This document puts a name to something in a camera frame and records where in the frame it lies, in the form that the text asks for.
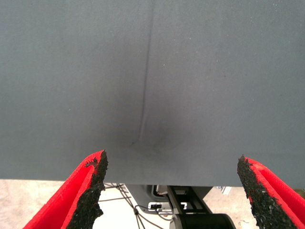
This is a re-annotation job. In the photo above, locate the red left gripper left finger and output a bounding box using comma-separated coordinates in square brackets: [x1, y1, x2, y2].
[22, 149, 109, 229]

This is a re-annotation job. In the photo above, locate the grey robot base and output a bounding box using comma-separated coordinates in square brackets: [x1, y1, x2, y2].
[125, 183, 236, 229]

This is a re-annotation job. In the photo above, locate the black floor cable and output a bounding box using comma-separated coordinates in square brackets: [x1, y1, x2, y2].
[99, 182, 172, 229]

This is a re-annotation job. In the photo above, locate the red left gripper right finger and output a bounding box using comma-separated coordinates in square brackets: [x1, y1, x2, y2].
[237, 155, 305, 229]

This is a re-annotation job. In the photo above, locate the dark grey table cloth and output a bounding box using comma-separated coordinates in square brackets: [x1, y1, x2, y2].
[0, 0, 305, 189]

